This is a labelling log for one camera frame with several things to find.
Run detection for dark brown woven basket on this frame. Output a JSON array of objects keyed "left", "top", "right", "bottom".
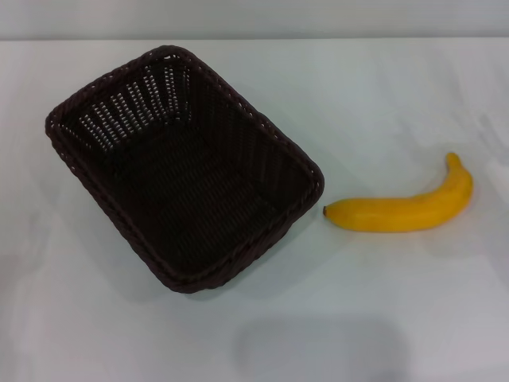
[{"left": 44, "top": 45, "right": 326, "bottom": 294}]

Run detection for yellow banana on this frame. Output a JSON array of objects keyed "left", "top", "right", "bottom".
[{"left": 322, "top": 152, "right": 475, "bottom": 233}]

